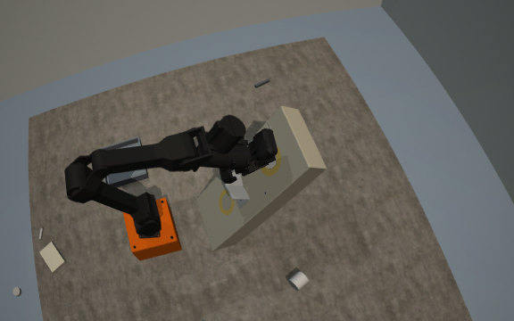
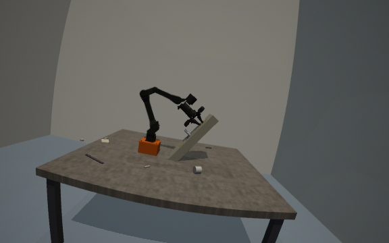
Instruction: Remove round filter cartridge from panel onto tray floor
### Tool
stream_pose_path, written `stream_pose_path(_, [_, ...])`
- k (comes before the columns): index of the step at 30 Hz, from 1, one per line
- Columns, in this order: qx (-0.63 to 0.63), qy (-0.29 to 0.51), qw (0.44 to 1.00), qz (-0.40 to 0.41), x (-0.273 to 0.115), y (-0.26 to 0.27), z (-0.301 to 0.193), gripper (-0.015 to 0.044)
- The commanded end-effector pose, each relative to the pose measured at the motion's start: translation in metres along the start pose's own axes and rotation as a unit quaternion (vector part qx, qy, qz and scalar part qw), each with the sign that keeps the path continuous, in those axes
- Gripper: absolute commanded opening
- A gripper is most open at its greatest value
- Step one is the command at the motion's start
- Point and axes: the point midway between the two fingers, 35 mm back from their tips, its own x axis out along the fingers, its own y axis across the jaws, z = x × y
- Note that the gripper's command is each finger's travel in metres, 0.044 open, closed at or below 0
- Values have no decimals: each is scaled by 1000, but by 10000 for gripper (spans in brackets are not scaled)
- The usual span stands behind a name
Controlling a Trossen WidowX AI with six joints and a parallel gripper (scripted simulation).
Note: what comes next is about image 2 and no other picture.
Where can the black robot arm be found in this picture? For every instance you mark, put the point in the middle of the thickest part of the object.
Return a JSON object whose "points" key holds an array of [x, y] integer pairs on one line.
{"points": [[154, 125]]}

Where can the grey rectangular panel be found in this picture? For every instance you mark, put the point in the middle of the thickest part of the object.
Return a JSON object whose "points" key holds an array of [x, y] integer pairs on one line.
{"points": [[195, 136]]}

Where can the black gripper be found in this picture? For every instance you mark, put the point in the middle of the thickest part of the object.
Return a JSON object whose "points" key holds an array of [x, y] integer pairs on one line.
{"points": [[192, 114]]}

